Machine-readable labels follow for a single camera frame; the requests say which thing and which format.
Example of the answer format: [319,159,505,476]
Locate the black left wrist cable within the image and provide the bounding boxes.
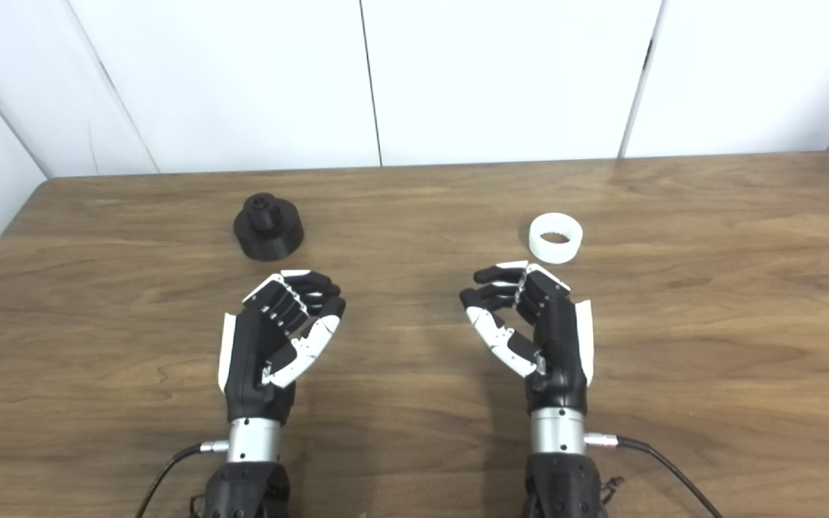
[134,440,232,518]

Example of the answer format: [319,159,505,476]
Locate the round black plastic part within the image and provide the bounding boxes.
[233,193,305,260]

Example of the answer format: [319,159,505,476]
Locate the black and white left hand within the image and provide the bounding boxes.
[217,270,348,425]

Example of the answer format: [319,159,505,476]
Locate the white plastic ring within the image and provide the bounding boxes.
[528,213,584,265]

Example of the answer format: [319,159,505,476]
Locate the black and white right hand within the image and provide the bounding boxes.
[459,260,595,417]

